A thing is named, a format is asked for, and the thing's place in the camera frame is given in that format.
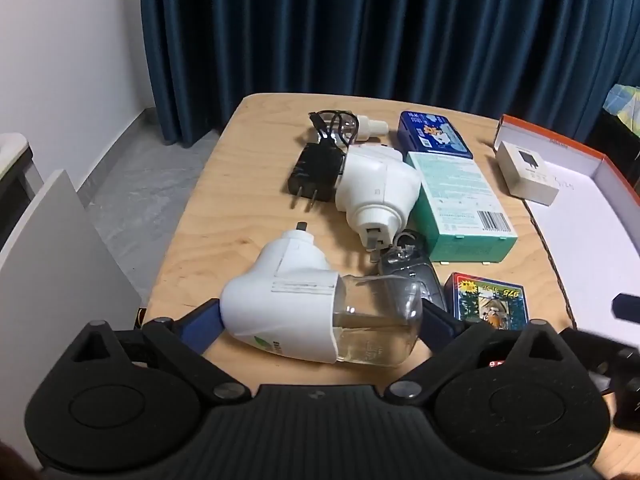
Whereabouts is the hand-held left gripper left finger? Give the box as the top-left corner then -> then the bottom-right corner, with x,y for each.
70,299 -> 251,404

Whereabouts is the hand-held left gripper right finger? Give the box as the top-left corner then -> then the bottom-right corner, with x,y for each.
385,300 -> 568,406

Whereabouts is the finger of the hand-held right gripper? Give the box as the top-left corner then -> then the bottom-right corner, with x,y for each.
559,327 -> 621,392
612,292 -> 640,319

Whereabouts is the playing cards pack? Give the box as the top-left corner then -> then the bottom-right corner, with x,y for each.
444,272 -> 530,331

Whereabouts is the black car key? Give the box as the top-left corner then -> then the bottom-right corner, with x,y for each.
370,230 -> 448,318

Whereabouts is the orange cardboard box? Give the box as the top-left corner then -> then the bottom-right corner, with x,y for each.
492,114 -> 640,333

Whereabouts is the white plug-in repellent with bottle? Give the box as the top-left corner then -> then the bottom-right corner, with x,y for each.
220,221 -> 425,367

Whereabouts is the green carton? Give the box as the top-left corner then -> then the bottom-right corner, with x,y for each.
404,150 -> 518,263

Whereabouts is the white plug-in repellent heater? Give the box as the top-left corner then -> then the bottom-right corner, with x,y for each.
334,144 -> 422,252

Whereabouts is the white charger carton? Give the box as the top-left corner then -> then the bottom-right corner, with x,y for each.
496,141 -> 561,206

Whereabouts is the blue plastic box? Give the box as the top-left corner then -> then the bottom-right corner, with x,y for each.
397,110 -> 473,160

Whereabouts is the white side cabinet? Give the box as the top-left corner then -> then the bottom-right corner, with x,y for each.
0,132 -> 143,461

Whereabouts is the black chair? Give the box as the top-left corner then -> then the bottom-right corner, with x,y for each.
582,105 -> 640,186

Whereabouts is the black charger plug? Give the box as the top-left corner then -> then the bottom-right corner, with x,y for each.
286,141 -> 346,211

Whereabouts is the blue yellow checked cloth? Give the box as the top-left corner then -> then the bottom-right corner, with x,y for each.
602,84 -> 640,136

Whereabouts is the dark blue curtain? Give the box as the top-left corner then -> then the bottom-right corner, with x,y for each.
139,0 -> 640,146

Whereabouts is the black cable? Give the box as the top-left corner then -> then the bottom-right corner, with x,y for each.
307,110 -> 358,153

